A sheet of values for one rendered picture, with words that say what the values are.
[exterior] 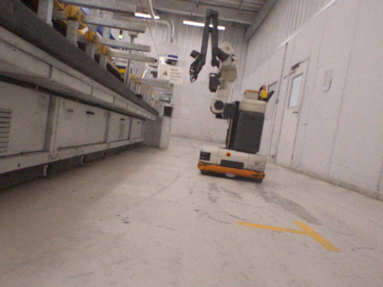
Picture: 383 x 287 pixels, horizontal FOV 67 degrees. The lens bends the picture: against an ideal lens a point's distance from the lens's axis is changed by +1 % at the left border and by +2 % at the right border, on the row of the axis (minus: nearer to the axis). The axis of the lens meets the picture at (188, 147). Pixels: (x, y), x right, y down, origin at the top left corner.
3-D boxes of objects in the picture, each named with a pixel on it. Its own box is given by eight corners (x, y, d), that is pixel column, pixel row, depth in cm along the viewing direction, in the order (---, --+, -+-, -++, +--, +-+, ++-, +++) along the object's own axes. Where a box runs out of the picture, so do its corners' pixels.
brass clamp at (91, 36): (101, 48, 164) (102, 39, 163) (94, 40, 150) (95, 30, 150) (90, 46, 163) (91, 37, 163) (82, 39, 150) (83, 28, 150)
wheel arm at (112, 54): (154, 64, 186) (155, 58, 186) (154, 63, 183) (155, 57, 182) (87, 54, 185) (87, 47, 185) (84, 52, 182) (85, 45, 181)
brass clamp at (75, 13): (87, 28, 139) (88, 18, 138) (76, 17, 125) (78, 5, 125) (74, 26, 138) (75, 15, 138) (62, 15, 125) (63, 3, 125)
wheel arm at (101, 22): (144, 35, 136) (146, 26, 136) (143, 33, 133) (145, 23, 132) (51, 20, 135) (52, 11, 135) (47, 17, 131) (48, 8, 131)
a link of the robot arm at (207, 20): (211, 8, 283) (211, 13, 294) (205, 8, 283) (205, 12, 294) (206, 53, 285) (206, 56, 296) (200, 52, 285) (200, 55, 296)
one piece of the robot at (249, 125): (249, 161, 341) (261, 90, 336) (258, 165, 286) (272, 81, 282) (221, 156, 342) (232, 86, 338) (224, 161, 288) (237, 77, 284)
